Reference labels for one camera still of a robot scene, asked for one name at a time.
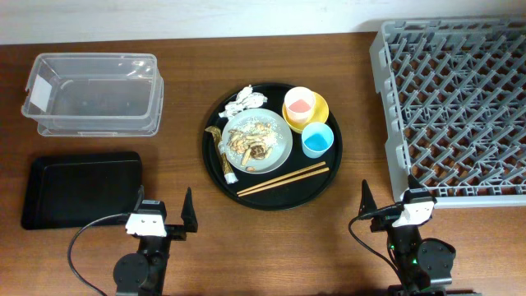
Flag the gold chopstick wrapper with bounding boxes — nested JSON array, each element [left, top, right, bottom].
[[205, 126, 238, 184]]

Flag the blue plastic cup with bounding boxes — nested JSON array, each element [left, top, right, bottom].
[[301, 122, 335, 159]]

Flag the peanut shells and rice scraps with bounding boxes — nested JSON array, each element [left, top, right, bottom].
[[227, 122, 277, 172]]

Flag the grey plate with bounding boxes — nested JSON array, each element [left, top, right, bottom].
[[222, 109, 293, 174]]

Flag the white napkin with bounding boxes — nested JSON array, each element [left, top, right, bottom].
[[219, 85, 268, 120]]

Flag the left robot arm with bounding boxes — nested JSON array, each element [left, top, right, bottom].
[[113, 189, 198, 296]]

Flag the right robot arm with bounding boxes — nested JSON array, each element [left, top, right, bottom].
[[348, 175, 475, 296]]

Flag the grey dishwasher rack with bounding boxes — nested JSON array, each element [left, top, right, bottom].
[[369, 17, 525, 208]]

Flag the lower wooden chopstick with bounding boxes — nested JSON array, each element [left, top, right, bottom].
[[238, 167, 330, 197]]

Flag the wooden chopstick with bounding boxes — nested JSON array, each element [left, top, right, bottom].
[[238, 167, 330, 197], [237, 161, 329, 196]]

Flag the black rectangular tray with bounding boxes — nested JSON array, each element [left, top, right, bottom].
[[21, 151, 142, 230]]

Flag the upper wooden chopstick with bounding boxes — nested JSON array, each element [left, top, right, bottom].
[[237, 161, 329, 196]]

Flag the yellow bowl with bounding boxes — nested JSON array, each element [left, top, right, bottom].
[[282, 92, 330, 134]]

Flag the round black serving tray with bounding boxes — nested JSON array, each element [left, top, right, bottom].
[[201, 82, 344, 212]]

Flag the clear plastic bin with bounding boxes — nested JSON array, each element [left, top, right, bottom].
[[21, 53, 164, 137]]

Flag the pink plastic cup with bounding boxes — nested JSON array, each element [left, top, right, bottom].
[[284, 86, 316, 123]]

